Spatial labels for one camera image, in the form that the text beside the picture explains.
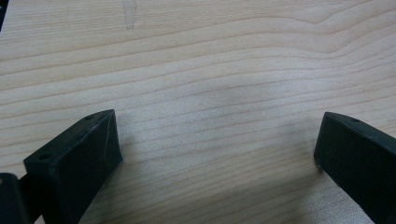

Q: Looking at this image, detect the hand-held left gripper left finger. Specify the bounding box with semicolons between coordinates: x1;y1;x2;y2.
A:
22;108;124;224

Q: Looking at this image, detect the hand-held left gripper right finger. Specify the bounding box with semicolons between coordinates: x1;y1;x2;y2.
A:
313;111;396;224

